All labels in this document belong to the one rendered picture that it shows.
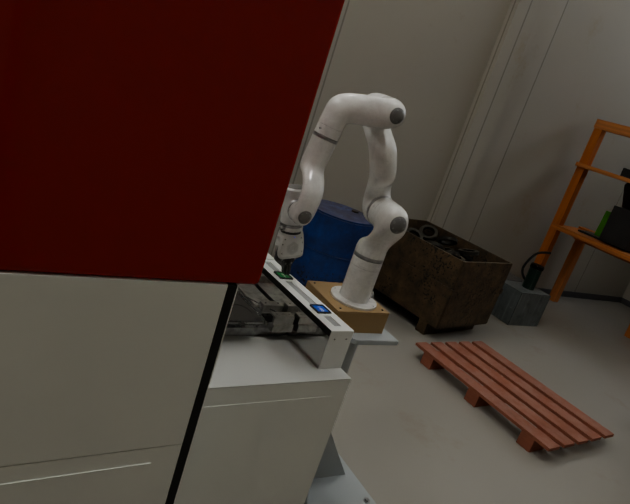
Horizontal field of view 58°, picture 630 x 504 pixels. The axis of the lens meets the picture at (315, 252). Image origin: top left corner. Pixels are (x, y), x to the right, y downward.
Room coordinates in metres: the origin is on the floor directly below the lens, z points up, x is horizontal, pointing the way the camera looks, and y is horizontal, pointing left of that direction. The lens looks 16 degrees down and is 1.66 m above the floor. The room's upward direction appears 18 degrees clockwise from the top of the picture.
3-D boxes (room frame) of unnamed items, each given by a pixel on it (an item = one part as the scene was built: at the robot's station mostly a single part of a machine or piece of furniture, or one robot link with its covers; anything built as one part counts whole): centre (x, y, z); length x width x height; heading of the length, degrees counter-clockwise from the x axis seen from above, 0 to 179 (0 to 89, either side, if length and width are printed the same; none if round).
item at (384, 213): (2.07, -0.22, 1.22); 0.19 x 0.12 x 0.24; 26
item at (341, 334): (1.88, 0.01, 0.89); 0.55 x 0.09 x 0.14; 38
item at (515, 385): (3.69, -1.60, 0.05); 1.22 x 0.83 x 0.11; 36
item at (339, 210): (4.13, -0.09, 0.42); 0.56 x 0.56 x 0.84
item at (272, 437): (1.83, 0.30, 0.41); 0.96 x 0.64 x 0.82; 38
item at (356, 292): (2.11, -0.20, 1.01); 0.19 x 0.19 x 0.18
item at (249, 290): (1.88, 0.13, 0.87); 0.36 x 0.08 x 0.03; 38
